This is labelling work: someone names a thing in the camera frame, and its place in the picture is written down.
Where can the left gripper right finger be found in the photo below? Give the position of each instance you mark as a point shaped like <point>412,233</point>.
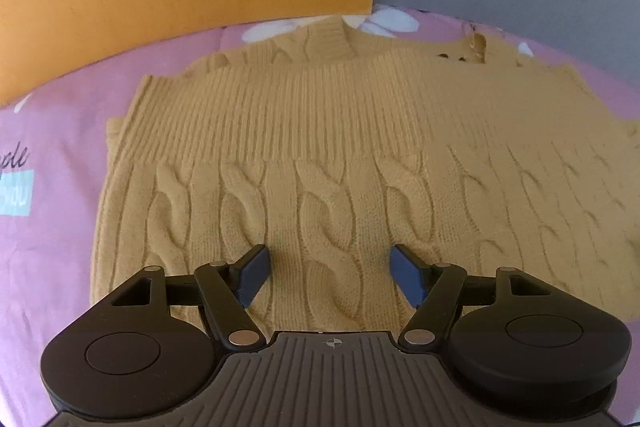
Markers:
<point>433,291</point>

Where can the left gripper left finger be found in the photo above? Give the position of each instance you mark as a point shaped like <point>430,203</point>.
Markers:
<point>226,291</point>

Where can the yellow cable-knit cardigan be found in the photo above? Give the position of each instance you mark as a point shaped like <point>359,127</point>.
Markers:
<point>330,145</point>

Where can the purple floral bed sheet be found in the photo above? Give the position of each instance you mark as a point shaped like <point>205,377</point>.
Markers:
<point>53,168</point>

